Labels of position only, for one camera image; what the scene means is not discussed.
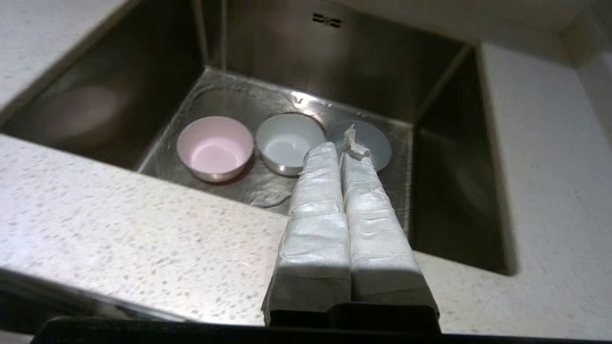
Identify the water stream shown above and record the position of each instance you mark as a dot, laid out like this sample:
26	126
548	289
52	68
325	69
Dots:
224	48

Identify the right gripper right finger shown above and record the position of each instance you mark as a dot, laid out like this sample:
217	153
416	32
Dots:
377	229

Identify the white bowl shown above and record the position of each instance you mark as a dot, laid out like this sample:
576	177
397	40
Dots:
286	143

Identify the stainless steel sink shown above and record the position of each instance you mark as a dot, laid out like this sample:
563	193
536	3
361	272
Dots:
296	95

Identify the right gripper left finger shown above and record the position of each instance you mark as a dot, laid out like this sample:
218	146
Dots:
313	229

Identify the pink bowl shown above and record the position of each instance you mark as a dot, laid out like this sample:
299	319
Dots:
214	149

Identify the pale blue plate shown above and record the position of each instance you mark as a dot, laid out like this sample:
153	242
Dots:
370	138

